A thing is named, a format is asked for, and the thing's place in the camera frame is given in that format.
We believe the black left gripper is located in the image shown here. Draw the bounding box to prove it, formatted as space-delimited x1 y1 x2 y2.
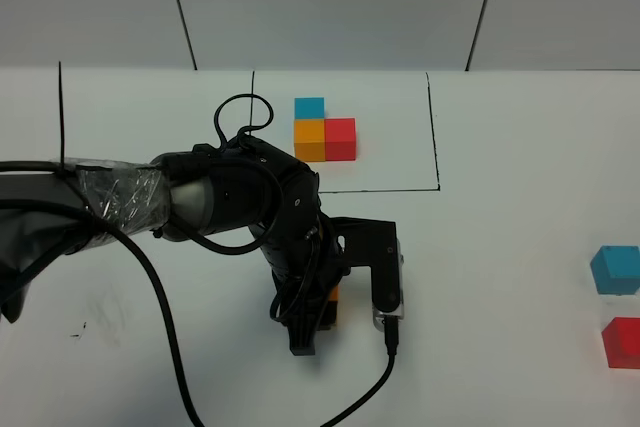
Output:
248 206 349 357

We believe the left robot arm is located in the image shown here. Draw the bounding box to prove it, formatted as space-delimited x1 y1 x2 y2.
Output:
1 137 342 356

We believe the orange template block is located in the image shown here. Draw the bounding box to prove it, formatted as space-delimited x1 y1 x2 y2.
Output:
294 119 326 162

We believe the red template block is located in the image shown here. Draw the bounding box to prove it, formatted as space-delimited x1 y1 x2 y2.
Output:
324 118 357 161

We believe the blue template block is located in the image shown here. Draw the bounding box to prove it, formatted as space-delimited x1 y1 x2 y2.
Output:
294 97 325 120

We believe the black camera cable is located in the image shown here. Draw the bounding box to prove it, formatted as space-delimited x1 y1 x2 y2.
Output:
319 319 403 427

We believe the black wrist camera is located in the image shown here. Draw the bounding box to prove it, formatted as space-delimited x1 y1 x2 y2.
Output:
330 217 404 332

